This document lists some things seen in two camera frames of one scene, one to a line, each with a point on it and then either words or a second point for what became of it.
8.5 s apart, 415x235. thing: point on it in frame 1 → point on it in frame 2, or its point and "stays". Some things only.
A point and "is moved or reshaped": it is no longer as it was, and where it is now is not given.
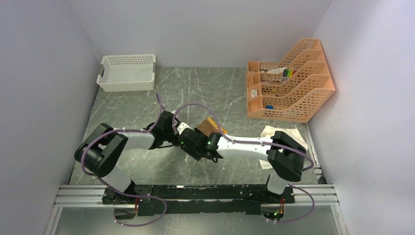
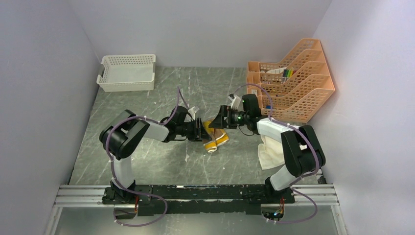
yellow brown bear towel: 210,126 is moved or reshaped
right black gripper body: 194,152 → 234,117
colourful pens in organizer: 288,73 stays
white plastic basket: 127,73 stays
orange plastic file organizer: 295,89 stays
